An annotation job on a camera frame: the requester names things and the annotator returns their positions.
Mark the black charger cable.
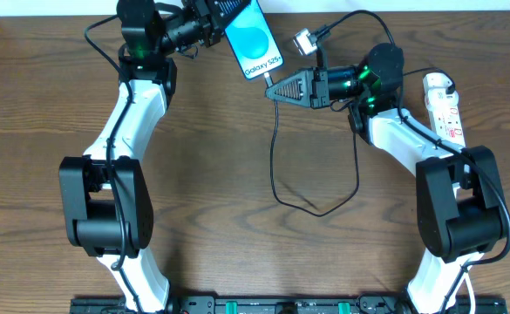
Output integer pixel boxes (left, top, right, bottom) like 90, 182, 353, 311
262, 68, 457, 218

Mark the blue Galaxy smartphone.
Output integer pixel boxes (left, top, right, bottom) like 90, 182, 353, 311
225, 0, 283, 80

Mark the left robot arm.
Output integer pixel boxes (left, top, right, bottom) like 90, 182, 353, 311
59, 0, 248, 313

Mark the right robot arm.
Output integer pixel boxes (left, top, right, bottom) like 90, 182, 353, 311
265, 43, 510, 313

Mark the white charger plug adapter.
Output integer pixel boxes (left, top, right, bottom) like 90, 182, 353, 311
423, 72, 457, 100

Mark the white power strip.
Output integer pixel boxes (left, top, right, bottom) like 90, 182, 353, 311
425, 88, 466, 147

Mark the white power strip cord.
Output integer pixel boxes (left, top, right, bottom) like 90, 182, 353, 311
463, 268, 477, 314

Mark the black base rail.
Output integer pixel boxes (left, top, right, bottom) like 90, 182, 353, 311
68, 294, 509, 314

